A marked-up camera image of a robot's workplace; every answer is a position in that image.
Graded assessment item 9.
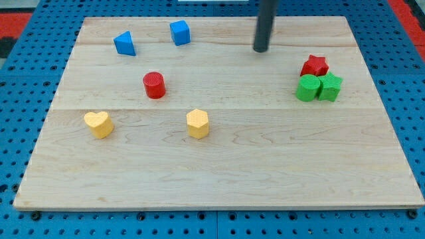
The black cylindrical robot arm rod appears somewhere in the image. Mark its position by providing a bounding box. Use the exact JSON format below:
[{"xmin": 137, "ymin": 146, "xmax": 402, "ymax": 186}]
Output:
[{"xmin": 253, "ymin": 0, "xmax": 279, "ymax": 53}]

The yellow hexagon block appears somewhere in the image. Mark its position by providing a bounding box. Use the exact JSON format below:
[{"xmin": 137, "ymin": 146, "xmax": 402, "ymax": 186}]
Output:
[{"xmin": 187, "ymin": 109, "xmax": 209, "ymax": 139}]

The light wooden board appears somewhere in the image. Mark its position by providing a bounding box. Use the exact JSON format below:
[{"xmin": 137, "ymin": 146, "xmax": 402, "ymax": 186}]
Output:
[{"xmin": 13, "ymin": 17, "xmax": 424, "ymax": 212}]

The red cylinder block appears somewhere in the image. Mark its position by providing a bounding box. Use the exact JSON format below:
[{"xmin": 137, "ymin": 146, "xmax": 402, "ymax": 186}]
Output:
[{"xmin": 142, "ymin": 72, "xmax": 166, "ymax": 99}]

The blue cube block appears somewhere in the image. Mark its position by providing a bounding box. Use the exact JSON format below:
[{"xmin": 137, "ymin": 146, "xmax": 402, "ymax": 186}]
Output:
[{"xmin": 169, "ymin": 20, "xmax": 191, "ymax": 46}]

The green cylinder block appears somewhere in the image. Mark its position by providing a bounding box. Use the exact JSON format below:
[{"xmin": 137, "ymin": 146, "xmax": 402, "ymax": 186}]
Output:
[{"xmin": 296, "ymin": 74, "xmax": 321, "ymax": 102}]

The yellow heart block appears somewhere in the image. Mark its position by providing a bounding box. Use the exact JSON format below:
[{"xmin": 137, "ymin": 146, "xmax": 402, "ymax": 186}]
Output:
[{"xmin": 84, "ymin": 112, "xmax": 114, "ymax": 139}]

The blue triangular prism block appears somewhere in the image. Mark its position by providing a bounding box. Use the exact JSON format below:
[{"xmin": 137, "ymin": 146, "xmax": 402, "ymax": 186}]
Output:
[{"xmin": 114, "ymin": 31, "xmax": 136, "ymax": 56}]

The red star block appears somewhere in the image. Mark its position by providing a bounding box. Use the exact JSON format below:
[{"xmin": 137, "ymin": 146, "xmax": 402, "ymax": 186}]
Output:
[{"xmin": 300, "ymin": 54, "xmax": 329, "ymax": 76}]

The green star block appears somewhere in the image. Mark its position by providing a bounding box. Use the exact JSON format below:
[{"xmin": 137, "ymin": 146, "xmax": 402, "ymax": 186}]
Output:
[{"xmin": 317, "ymin": 72, "xmax": 343, "ymax": 102}]

